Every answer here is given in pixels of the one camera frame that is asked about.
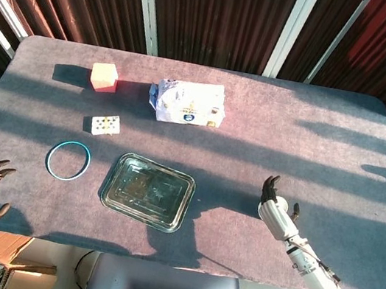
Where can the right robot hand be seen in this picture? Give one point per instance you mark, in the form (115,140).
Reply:
(276,213)

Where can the grey table cloth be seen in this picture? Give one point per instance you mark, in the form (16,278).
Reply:
(235,159)

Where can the black plastic tray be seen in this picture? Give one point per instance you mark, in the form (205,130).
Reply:
(149,191)

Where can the purple white snack bag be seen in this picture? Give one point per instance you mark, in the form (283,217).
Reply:
(189,104)

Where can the deck of playing cards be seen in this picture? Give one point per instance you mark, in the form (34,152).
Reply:
(105,125)

